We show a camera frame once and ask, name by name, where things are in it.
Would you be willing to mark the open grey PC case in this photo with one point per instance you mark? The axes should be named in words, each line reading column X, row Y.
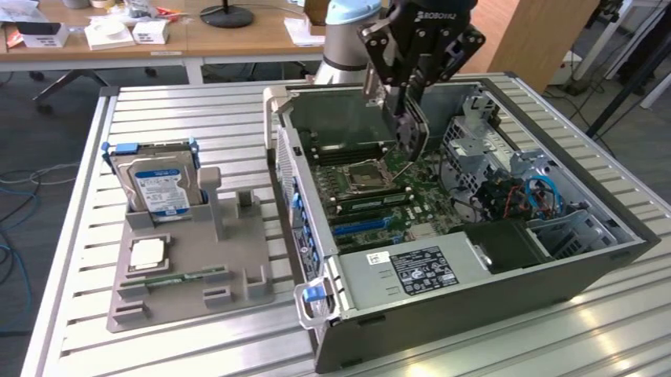
column 471, row 314

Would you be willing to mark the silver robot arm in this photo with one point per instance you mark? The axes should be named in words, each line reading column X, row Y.
column 345, row 47

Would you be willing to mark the green Dell motherboard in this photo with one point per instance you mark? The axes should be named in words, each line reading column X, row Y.
column 413, row 188

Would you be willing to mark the white box black lid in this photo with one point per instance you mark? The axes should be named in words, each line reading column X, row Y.
column 41, row 37

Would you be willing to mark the hard disk blue caddy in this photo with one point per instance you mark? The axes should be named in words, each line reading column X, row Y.
column 157, row 188

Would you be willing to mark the black round lamp base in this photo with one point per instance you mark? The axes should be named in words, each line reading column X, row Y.
column 225, row 17

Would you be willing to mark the metal CPU socket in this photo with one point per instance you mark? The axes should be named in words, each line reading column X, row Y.
column 367, row 177

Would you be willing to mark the black slanted pole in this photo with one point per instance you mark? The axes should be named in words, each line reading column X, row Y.
column 628, row 87

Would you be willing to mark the metal disk bay cage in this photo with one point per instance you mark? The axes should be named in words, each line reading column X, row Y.
column 476, row 141

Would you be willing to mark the wooden cabinet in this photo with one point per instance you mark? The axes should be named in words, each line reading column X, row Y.
column 539, row 39

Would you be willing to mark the green RAM stick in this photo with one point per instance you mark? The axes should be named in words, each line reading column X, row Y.
column 163, row 279
column 375, row 202

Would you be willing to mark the small white printed box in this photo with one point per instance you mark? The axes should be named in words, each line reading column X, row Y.
column 149, row 32

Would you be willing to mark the Nvidia graphics card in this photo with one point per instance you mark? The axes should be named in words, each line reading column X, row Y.
column 413, row 129

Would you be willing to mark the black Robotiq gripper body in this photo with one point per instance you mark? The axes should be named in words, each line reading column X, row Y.
column 440, row 12

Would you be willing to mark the silver chipset heatsink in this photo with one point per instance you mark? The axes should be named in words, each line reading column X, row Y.
column 421, row 232

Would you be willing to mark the grey parts rack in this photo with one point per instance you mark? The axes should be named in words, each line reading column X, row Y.
column 220, row 275

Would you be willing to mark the wooden desk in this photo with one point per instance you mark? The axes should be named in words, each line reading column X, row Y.
column 236, row 43

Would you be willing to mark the grey power supply unit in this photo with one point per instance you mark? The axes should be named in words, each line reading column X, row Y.
column 408, row 271

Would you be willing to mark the white box round insert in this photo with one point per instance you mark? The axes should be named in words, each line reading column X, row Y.
column 107, row 35

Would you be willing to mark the silver CPU chip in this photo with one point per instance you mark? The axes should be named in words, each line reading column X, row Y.
column 147, row 253

